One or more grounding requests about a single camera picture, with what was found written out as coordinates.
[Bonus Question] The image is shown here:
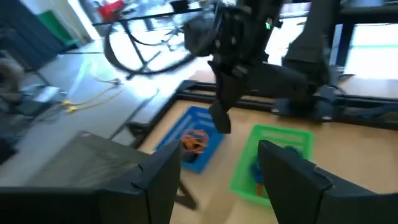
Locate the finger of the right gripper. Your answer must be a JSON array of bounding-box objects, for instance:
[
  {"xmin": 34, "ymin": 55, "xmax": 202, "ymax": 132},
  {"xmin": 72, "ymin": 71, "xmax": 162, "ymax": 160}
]
[{"xmin": 207, "ymin": 60, "xmax": 250, "ymax": 135}]

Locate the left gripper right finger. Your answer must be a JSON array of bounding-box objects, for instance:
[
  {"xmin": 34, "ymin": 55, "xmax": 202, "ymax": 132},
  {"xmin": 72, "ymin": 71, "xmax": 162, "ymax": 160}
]
[{"xmin": 258, "ymin": 139, "xmax": 374, "ymax": 224}]

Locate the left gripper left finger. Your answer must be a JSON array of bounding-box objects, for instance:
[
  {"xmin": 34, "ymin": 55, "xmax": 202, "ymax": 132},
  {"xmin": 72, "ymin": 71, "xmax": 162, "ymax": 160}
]
[{"xmin": 101, "ymin": 139, "xmax": 183, "ymax": 224}]

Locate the blue spiral coil band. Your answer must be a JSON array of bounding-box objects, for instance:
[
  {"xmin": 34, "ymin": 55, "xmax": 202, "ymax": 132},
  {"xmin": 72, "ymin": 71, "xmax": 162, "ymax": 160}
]
[
  {"xmin": 248, "ymin": 155, "xmax": 265, "ymax": 186},
  {"xmin": 284, "ymin": 145, "xmax": 304, "ymax": 159}
]

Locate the orange rubber band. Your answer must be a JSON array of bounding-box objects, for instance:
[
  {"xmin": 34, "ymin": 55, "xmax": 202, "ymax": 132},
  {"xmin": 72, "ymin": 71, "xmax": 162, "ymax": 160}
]
[{"xmin": 180, "ymin": 129, "xmax": 210, "ymax": 155}]

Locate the blue plastic basket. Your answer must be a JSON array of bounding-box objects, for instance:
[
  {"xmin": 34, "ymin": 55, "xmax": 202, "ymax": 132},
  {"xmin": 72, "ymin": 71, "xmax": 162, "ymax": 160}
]
[{"xmin": 155, "ymin": 105, "xmax": 225, "ymax": 174}]

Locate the green plastic basket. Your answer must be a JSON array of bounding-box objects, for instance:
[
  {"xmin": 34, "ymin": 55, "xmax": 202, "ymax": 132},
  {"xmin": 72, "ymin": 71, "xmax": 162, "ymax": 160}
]
[{"xmin": 229, "ymin": 123, "xmax": 315, "ymax": 207}]

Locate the black mesh riser shelf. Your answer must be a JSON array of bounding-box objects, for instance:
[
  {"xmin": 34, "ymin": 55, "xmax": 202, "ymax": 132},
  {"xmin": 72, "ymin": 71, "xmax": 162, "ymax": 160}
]
[{"xmin": 27, "ymin": 129, "xmax": 200, "ymax": 211}]

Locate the green bin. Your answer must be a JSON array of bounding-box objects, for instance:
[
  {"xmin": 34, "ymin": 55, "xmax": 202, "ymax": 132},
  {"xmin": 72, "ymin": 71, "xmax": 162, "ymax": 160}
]
[{"xmin": 37, "ymin": 11, "xmax": 81, "ymax": 47}]

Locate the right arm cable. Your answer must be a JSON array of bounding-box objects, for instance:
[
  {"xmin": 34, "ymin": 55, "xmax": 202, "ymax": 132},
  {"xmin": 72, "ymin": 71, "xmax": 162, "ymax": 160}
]
[{"xmin": 103, "ymin": 6, "xmax": 224, "ymax": 76}]

